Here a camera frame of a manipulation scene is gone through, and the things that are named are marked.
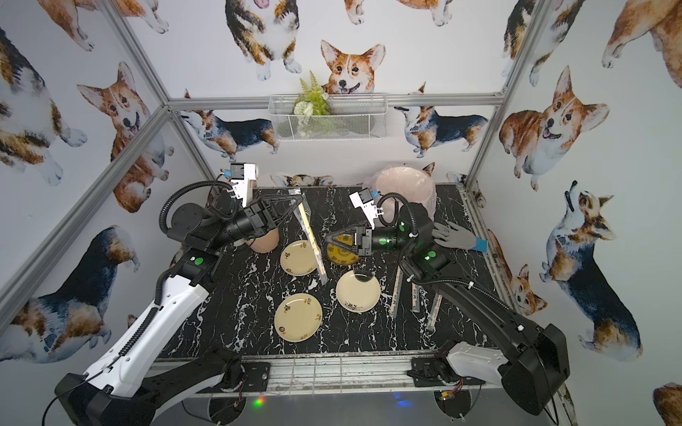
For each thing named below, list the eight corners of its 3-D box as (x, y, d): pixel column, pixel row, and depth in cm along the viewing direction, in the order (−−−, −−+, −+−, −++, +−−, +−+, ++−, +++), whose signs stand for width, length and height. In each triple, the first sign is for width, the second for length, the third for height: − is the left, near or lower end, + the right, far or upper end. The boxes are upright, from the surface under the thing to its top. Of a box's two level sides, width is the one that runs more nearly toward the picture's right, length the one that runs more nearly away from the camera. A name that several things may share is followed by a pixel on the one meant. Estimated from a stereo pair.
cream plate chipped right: (335, 312, 87) (335, 310, 86) (337, 273, 96) (337, 271, 94) (381, 312, 87) (381, 310, 86) (379, 273, 96) (379, 271, 94)
